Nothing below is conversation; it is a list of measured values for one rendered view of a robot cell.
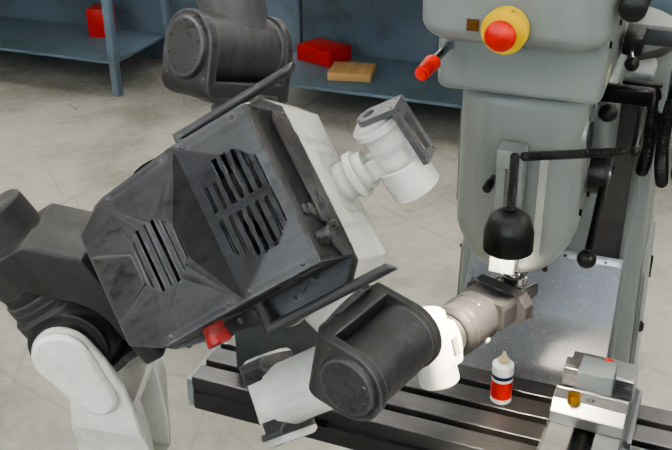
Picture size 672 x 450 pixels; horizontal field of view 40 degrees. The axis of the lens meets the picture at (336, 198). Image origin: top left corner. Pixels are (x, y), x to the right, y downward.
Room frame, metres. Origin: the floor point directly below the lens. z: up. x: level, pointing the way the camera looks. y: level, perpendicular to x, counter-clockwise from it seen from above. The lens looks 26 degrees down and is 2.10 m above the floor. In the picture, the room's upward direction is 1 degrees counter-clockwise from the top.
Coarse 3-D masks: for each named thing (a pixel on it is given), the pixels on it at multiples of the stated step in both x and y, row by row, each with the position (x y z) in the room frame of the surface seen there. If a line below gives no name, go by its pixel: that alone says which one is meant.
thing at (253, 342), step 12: (300, 324) 1.47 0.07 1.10; (240, 336) 1.50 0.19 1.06; (252, 336) 1.49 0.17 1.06; (264, 336) 1.49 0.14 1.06; (276, 336) 1.48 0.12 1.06; (288, 336) 1.48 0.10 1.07; (300, 336) 1.47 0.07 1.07; (312, 336) 1.47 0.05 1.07; (240, 348) 1.50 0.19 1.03; (252, 348) 1.49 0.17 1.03; (264, 348) 1.49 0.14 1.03; (276, 348) 1.48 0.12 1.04; (300, 348) 1.47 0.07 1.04; (240, 360) 1.50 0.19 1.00
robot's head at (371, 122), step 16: (400, 96) 1.08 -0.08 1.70; (368, 112) 1.10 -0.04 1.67; (384, 112) 1.06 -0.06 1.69; (400, 112) 1.06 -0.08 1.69; (368, 128) 1.06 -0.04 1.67; (384, 128) 1.06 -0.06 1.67; (400, 128) 1.06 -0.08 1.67; (416, 128) 1.08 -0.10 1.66; (416, 144) 1.05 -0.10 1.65; (432, 144) 1.08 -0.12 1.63
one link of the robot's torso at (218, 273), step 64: (192, 128) 1.06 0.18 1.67; (256, 128) 0.95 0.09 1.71; (320, 128) 1.16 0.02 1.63; (128, 192) 0.99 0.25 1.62; (192, 192) 0.94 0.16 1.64; (256, 192) 0.92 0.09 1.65; (320, 192) 0.99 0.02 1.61; (128, 256) 0.96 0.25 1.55; (192, 256) 0.92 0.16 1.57; (256, 256) 0.89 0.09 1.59; (320, 256) 0.87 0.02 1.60; (384, 256) 1.06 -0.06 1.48; (128, 320) 0.94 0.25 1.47; (192, 320) 0.89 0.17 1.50; (256, 320) 0.96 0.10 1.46; (320, 320) 0.96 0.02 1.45
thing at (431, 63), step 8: (440, 48) 1.26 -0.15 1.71; (448, 48) 1.27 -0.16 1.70; (432, 56) 1.21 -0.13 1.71; (440, 56) 1.23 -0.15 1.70; (424, 64) 1.18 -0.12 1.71; (432, 64) 1.19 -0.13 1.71; (440, 64) 1.21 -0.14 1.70; (416, 72) 1.17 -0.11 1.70; (424, 72) 1.16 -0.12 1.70; (432, 72) 1.18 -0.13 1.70
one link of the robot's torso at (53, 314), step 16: (48, 304) 1.04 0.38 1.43; (64, 304) 1.04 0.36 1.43; (80, 304) 1.05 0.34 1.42; (16, 320) 1.05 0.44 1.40; (32, 320) 1.04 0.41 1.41; (48, 320) 1.04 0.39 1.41; (64, 320) 1.04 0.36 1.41; (80, 320) 1.03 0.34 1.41; (96, 320) 1.05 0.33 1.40; (32, 336) 1.04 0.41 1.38; (96, 336) 1.03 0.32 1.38; (112, 336) 1.05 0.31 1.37; (112, 352) 1.05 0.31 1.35
